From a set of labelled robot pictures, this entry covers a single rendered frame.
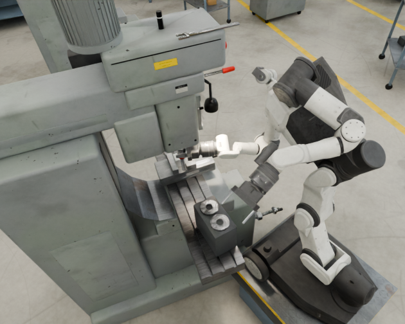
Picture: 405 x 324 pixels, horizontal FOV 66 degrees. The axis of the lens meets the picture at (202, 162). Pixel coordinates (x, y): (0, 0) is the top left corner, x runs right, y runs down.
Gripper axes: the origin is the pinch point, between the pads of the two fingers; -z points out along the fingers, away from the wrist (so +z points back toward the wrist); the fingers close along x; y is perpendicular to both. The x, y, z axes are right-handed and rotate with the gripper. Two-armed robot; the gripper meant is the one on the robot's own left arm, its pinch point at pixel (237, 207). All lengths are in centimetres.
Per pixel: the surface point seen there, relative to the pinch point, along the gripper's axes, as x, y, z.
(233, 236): -6.7, -38.4, -13.0
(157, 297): 2, -105, -88
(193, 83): 47, -5, 25
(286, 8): 175, -398, 296
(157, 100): 53, -3, 10
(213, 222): 4.5, -32.7, -14.0
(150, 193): 47, -70, -33
